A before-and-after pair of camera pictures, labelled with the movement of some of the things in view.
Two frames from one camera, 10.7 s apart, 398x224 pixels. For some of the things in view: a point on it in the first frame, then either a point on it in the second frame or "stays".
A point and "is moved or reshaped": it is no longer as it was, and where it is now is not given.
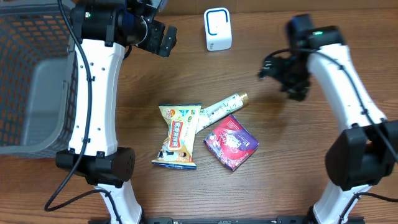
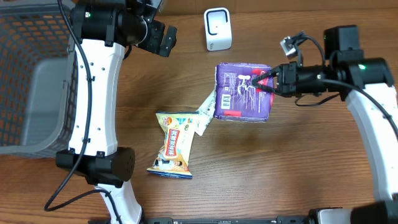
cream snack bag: x=177 y=149 is moved or reshaped
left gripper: x=155 y=44 stays
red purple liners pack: x=231 y=144 -> x=236 y=98
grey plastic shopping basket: x=38 y=78 stays
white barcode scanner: x=217 y=28 stays
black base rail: x=242 y=220 stays
